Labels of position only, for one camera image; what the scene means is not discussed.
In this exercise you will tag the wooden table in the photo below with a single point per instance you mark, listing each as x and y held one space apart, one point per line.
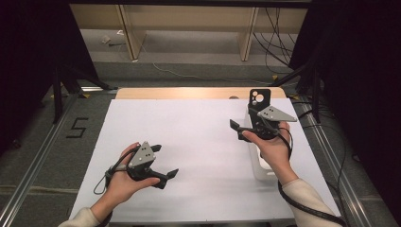
189 93

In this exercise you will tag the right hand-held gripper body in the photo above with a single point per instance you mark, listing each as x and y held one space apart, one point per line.
271 121

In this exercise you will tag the person's left hand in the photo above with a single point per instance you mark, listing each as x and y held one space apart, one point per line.
121 189

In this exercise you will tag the white plastic storage box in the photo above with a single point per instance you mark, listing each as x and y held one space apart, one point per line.
263 171

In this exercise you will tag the light wooden shelf unit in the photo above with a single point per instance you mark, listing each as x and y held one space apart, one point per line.
189 17

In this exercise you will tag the yellow tape piece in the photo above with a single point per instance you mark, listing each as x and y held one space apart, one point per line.
275 77
85 95

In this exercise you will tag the white table mat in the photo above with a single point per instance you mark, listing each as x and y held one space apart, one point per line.
195 189

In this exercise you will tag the metal floor rail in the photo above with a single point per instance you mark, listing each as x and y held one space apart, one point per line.
334 160
34 164

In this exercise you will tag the black tripod stand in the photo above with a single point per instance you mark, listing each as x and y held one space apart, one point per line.
57 94
316 94

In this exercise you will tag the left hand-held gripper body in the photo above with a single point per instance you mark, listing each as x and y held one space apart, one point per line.
142 157

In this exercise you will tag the black curtain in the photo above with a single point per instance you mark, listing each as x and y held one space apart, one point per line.
362 78
28 63

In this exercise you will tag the person's right hand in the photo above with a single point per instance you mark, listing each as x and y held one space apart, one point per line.
274 151

